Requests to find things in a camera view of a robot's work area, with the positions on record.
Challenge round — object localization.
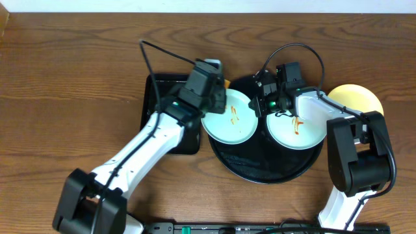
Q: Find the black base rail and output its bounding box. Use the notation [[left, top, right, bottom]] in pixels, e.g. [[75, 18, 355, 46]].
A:
[[142, 220, 392, 234]]

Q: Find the light blue plate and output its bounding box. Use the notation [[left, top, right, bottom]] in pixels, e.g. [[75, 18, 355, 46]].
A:
[[201, 89, 258, 144]]

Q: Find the orange green scrub sponge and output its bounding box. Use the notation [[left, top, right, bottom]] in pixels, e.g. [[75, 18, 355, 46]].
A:
[[224, 79, 231, 89]]

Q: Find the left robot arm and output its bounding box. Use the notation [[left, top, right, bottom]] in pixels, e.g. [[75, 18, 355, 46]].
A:
[[52, 71, 226, 233]]

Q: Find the round black tray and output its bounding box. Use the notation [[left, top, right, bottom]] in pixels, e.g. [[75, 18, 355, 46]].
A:
[[209, 75, 323, 184]]

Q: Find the pale green plate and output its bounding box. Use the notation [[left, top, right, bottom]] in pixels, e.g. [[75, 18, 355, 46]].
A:
[[266, 111, 326, 150]]

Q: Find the black rectangular tray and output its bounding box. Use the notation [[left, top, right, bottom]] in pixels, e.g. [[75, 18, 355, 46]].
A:
[[139, 73, 202, 155]]

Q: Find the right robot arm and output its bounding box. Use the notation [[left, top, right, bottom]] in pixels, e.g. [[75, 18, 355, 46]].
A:
[[249, 70, 397, 231]]

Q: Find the yellow plate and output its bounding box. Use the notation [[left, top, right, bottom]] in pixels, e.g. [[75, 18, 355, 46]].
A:
[[328, 84, 384, 115]]

